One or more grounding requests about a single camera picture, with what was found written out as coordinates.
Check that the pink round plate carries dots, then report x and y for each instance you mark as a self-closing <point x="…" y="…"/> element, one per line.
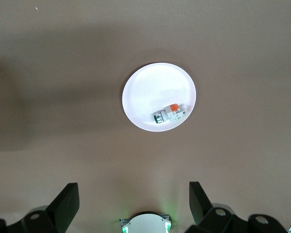
<point x="148" y="92"/>

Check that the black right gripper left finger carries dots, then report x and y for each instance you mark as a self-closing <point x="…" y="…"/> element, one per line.
<point x="60" y="211"/>

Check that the small white orange part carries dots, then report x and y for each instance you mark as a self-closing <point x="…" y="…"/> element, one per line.
<point x="169" y="115"/>

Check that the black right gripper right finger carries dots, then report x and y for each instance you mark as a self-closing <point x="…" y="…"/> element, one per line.
<point x="203" y="213"/>

